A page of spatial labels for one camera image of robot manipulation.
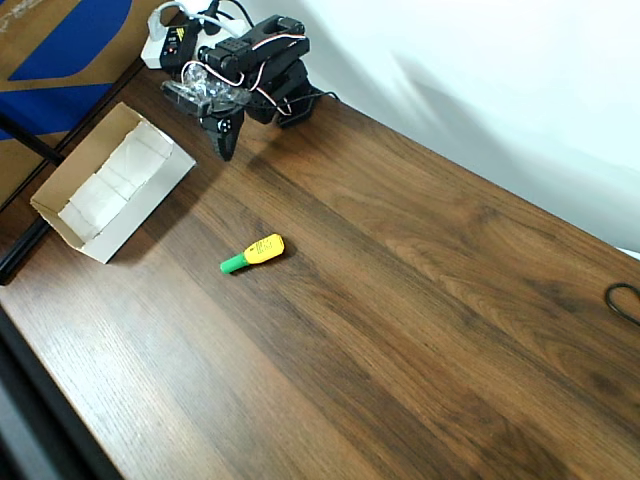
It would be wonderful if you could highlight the black base bar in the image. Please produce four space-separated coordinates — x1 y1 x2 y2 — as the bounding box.
0 218 52 287

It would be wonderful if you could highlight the tape-wrapped grey camera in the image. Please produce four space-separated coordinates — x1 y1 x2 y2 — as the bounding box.
160 63 250 118

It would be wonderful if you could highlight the yellow bottle with green cap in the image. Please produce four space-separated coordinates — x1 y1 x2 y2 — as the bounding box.
219 233 286 276

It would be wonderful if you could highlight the looped black cable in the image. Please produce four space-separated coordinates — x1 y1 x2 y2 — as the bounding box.
604 282 640 329

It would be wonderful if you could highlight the large brown blue-printed carton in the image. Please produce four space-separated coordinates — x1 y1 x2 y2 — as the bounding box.
0 0 151 211

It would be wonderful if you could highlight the white power strip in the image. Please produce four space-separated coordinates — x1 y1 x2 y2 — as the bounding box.
140 9 251 71

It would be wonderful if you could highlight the black power adapter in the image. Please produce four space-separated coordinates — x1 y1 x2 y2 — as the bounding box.
160 21 202 71

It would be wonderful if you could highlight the black metal pole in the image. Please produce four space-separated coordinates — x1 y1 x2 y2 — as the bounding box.
0 111 65 164

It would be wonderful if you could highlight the black camera cable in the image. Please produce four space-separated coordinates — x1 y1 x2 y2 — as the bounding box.
279 88 337 127

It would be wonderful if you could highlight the white cardboard box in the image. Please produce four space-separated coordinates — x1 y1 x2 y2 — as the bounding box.
29 101 197 265

